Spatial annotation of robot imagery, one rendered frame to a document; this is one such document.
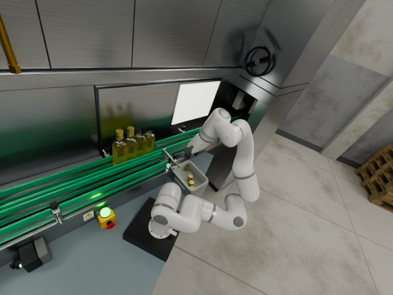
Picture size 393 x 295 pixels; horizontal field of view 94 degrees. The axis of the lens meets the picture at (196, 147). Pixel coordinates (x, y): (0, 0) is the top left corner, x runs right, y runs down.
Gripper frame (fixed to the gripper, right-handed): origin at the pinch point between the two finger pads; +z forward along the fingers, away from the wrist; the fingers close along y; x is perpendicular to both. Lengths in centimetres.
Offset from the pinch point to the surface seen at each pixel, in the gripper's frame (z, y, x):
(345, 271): 78, -146, 164
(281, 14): -51, -90, -48
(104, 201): 33.1, 36.0, -6.1
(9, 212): 29, 67, -17
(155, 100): 7.1, -6.0, -41.7
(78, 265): 41, 54, 13
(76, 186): 28, 44, -17
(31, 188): 33, 59, -26
